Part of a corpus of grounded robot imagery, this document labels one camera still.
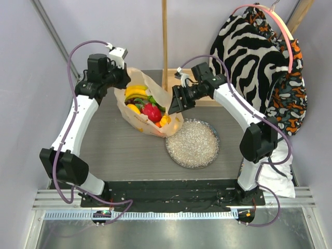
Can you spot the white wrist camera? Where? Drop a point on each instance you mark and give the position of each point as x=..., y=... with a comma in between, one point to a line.
x=182, y=76
x=117, y=54

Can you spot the orange patterned dark garment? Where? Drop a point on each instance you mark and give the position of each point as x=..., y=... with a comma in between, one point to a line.
x=288, y=102

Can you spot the white printed tank top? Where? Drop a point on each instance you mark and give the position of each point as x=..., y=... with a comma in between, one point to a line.
x=279, y=178

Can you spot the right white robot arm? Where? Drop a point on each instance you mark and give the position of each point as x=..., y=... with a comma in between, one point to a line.
x=259, y=138

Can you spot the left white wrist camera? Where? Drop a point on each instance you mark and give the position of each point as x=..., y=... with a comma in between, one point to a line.
x=117, y=54

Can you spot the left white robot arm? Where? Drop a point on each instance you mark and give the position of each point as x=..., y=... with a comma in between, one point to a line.
x=61, y=161

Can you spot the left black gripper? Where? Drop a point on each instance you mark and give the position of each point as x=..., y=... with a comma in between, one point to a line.
x=125, y=78

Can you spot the wooden rack left pole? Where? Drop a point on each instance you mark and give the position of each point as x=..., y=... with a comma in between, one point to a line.
x=165, y=44

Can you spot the black mounting base plate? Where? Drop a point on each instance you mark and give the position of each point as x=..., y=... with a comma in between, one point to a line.
x=202, y=195

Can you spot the translucent plastic bag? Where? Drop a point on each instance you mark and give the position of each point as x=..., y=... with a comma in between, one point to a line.
x=141, y=122

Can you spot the wooden rack right pole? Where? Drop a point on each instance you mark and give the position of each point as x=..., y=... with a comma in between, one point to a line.
x=298, y=13

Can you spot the pink clothes hanger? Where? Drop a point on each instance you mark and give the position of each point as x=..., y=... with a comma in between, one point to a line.
x=280, y=23

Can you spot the speckled ceramic plate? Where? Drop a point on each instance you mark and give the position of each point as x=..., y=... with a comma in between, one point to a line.
x=195, y=145

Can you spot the wooden rack pole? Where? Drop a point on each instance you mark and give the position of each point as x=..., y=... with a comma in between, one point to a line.
x=298, y=13
x=165, y=44

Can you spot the yellow fake bell pepper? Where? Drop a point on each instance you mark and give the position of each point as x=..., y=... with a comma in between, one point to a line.
x=165, y=120

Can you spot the zebra print garment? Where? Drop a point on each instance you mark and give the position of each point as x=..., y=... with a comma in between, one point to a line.
x=253, y=63

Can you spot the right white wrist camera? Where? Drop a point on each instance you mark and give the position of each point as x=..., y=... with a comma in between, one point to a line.
x=182, y=76

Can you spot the dark fake grapes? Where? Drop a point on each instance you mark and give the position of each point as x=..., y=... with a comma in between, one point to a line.
x=131, y=101

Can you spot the aluminium frame rail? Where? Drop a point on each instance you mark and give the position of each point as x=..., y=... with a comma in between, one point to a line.
x=188, y=215

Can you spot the green fake fruit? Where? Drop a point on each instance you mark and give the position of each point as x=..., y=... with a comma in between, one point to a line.
x=153, y=101

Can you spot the red fake dragon fruit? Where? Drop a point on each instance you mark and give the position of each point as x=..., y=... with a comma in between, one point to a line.
x=150, y=110

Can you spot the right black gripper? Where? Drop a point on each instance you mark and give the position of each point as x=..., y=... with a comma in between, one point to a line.
x=184, y=94

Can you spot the yellow fake banana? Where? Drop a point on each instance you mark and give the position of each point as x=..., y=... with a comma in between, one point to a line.
x=137, y=89

